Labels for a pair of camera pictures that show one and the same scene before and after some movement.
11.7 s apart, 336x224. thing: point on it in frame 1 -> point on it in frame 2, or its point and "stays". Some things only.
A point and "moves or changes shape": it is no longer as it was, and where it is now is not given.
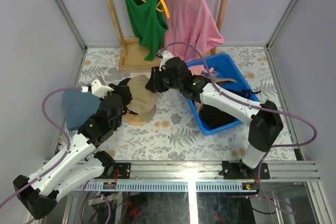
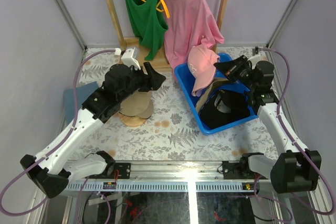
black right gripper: x=154 y=84 -> x=231 y=68
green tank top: x=144 y=2 stays
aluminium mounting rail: x=199 y=176 stays
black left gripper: x=124 y=94 -> x=144 y=77
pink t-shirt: x=192 y=28 stays
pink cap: x=196 y=70 moves or changes shape
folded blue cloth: x=79 y=106 stays
